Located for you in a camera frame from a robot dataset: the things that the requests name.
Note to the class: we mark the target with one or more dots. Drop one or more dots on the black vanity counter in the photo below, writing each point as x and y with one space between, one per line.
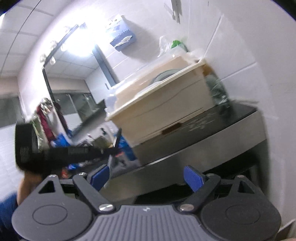
204 142

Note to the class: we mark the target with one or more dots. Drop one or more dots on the green cloth by bin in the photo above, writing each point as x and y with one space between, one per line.
217 89

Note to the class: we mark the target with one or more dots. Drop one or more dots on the blue printed plastic bag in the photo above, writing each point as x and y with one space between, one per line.
61 141

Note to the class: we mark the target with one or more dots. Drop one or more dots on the beige plastic storage bin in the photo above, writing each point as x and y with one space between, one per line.
174 100

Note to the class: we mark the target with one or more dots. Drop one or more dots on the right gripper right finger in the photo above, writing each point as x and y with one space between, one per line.
203 187

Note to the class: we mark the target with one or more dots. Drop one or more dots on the blue tissue box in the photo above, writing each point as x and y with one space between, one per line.
123 145

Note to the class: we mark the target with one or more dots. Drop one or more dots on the blue wall tissue dispenser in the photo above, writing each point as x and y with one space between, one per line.
120 35

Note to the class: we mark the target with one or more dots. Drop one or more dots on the wall mirror black frame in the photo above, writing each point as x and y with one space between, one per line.
77 76

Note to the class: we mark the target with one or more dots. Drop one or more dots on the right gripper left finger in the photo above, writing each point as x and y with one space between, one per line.
89 186

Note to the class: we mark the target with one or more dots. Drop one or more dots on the dark red hanging cloth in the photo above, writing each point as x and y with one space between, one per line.
43 111

